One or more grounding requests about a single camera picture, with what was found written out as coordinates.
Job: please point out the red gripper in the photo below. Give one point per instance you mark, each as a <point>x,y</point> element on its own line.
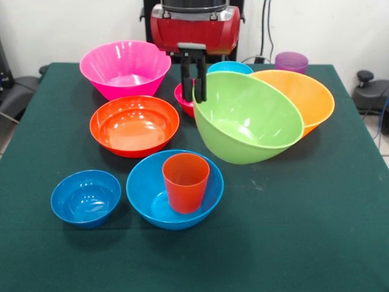
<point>194,33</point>

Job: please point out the green bowl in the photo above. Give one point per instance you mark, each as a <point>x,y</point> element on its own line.
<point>243,127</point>

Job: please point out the red-orange plastic cup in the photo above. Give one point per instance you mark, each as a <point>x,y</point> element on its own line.
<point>185,188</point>

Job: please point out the medium light blue bowl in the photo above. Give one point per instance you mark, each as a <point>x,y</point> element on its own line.
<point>143,194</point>

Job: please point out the small crimson bowl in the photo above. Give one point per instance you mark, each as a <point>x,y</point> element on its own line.
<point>186,108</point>

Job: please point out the small light blue bowl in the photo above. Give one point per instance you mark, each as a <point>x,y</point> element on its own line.
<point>228,67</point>

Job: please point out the wide red-orange bowl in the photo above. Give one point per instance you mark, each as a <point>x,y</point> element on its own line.
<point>133,127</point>

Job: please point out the large pink bowl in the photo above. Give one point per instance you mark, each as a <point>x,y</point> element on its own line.
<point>121,61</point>

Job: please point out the purple translucent cup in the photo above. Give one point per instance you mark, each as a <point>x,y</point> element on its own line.
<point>291,62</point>

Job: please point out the large orange bowl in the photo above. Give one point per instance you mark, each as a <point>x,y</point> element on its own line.
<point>313,97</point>

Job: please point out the small dark blue bowl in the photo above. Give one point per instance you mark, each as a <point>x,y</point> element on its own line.
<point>85,197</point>

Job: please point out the black chair base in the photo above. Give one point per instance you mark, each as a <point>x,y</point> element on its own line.
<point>370,94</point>
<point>18,91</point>

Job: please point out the dark green table cloth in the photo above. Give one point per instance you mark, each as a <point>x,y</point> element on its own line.
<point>45,258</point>

